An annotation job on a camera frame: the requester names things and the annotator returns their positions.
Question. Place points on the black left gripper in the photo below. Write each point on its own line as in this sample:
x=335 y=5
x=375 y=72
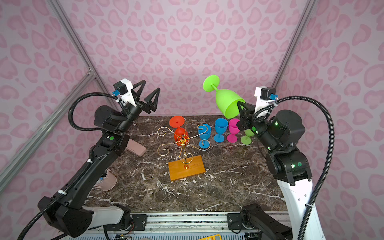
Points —
x=148 y=107

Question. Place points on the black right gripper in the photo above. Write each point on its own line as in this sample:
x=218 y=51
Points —
x=246 y=114

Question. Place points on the green wine glass back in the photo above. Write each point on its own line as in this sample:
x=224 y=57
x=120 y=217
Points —
x=226 y=100

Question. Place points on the green wine glass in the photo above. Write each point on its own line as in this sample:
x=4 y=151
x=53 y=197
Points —
x=246 y=139
x=226 y=100

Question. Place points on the magenta wine glass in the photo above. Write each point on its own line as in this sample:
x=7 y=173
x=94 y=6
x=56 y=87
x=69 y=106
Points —
x=234 y=130

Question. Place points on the green wine glass front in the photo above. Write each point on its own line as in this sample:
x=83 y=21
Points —
x=246 y=139

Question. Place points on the blue wine glass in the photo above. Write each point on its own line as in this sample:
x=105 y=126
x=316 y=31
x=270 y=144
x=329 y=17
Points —
x=204 y=131
x=221 y=126

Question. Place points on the blue wine glass front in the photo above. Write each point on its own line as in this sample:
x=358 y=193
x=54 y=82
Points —
x=204 y=131

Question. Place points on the red wine glass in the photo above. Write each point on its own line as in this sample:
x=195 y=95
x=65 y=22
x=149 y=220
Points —
x=181 y=135

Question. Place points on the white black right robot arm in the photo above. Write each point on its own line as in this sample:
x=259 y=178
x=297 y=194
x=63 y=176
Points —
x=291 y=168

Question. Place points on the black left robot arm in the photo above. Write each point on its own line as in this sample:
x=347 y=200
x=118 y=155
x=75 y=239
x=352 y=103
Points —
x=65 y=210

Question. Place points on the pink rectangular case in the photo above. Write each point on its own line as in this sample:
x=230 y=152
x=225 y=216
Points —
x=136 y=148

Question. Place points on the pink pen cup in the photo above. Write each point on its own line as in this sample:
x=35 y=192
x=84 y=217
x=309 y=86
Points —
x=106 y=182

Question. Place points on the yellow plastic object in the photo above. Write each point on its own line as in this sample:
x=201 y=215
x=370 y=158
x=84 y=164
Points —
x=213 y=237

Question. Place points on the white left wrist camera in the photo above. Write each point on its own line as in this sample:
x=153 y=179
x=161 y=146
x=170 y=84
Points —
x=124 y=91

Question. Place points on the gold wire glass rack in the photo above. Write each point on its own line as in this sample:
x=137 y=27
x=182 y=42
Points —
x=186 y=164

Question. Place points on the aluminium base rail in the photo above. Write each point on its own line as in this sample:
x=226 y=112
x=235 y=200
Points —
x=192 y=222

